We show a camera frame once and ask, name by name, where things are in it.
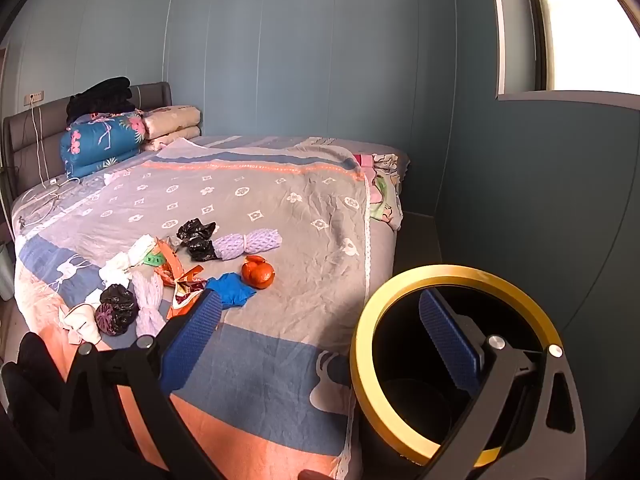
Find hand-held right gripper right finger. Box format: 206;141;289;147
417;288;589;480

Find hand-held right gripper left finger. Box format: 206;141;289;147
54;289;224;480

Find orange snack wrapper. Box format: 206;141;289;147
166;266;209;319
154;237;185;282

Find purple foam fruit net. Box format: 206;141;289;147
131;269;166;337
212;228;282;261

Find blue plastic scrap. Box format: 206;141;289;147
205;272;256;310

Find black bin with yellow rim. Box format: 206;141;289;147
350;263;567;480

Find black bag with purple print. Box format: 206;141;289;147
95;283;140;337

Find black plastic bag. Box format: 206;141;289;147
176;218;217;244
187;237;221;262

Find orange peel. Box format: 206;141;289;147
241;254;278;290

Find white plastic bag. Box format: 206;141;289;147
58;302;102;346

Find cartoon printed sheet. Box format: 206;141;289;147
352;152;412;232

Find grey patterned blanket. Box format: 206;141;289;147
12;135;402;480

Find beige folded quilt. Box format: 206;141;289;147
141;126;202;152

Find blue floral folded quilt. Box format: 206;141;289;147
60;111;146;180

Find beige stacked pillows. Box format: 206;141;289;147
141;105;202;141

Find black clothing pile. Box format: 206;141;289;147
66;76;137;124

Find grey upholstered bed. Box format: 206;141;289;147
2;81;412;480

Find window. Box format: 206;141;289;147
487;0;640;100

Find white charging cable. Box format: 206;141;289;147
20;99;68;226

